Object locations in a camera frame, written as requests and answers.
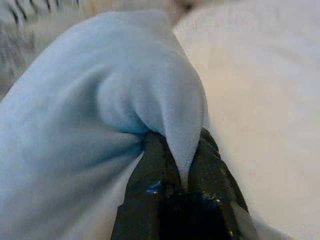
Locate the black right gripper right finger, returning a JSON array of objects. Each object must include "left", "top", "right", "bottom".
[{"left": 186, "top": 128, "right": 261, "bottom": 240}]

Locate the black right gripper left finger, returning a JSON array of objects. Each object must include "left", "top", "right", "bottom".
[{"left": 111, "top": 131, "right": 184, "bottom": 240}]

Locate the grey plush pillow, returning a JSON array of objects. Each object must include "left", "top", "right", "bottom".
[{"left": 0, "top": 9, "right": 213, "bottom": 240}]

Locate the white quilted mattress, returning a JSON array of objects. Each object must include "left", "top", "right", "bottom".
[{"left": 172, "top": 0, "right": 320, "bottom": 240}]

